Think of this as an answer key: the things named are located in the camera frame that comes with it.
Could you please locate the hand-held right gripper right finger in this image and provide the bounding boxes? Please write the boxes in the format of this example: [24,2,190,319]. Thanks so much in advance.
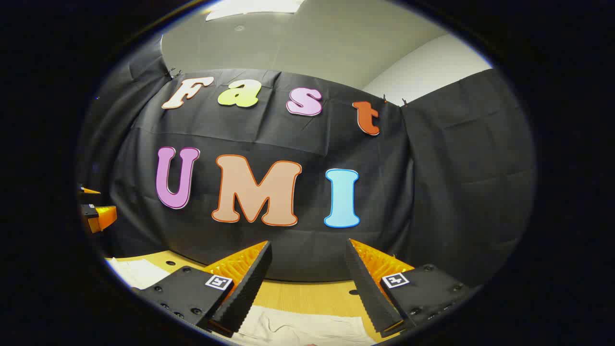
[345,238,476,338]

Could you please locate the ceiling light panel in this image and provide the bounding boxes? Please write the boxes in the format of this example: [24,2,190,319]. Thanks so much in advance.
[206,0,306,22]

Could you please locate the white jeans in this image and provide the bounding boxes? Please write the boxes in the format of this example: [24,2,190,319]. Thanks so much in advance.
[107,258,380,346]

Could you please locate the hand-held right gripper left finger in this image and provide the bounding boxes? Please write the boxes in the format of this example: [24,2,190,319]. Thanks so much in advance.
[132,240,273,338]

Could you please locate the black backdrop cloth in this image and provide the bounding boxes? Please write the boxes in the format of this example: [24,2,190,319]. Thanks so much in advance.
[77,36,536,284]

